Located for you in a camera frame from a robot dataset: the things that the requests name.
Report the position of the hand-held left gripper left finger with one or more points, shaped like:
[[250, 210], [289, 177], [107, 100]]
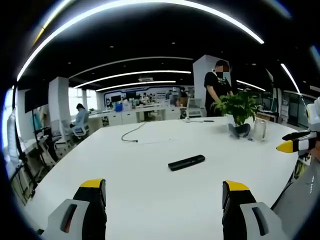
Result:
[[85, 212]]

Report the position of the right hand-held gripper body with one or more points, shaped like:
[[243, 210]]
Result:
[[313, 117]]

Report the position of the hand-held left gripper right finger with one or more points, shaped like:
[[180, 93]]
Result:
[[243, 212]]

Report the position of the black remote control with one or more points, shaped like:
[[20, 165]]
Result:
[[186, 162]]

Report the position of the clear glass jar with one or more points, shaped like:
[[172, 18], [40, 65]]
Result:
[[260, 129]]

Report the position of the person's grey clothing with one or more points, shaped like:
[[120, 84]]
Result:
[[297, 207]]

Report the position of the green potted plant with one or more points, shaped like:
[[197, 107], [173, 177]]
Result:
[[238, 107]]

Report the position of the white office chair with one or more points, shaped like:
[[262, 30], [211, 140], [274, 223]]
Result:
[[194, 107], [83, 127]]

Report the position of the black flat device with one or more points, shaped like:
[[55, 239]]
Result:
[[208, 121]]

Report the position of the white small device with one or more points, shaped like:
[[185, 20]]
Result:
[[187, 120]]

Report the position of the blue box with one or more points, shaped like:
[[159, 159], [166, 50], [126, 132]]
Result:
[[118, 107]]

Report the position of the white cabinet counter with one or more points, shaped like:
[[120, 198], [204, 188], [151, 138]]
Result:
[[140, 113]]

